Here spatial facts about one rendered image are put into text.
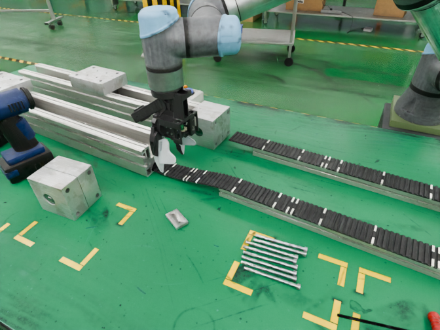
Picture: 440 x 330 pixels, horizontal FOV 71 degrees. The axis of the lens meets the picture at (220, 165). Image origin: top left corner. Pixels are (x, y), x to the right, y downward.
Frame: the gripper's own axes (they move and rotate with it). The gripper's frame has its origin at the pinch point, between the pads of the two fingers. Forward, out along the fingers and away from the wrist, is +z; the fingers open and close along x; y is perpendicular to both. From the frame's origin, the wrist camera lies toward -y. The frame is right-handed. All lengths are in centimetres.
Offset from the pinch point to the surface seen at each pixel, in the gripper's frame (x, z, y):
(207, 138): 14.1, 1.0, 2.5
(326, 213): 1.2, 1.2, 39.9
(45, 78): 14, -4, -68
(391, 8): 490, 49, 13
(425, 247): 1, 1, 58
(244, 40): 282, 56, -115
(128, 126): 2.5, -3.9, -15.8
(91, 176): -16.6, -2.4, -9.5
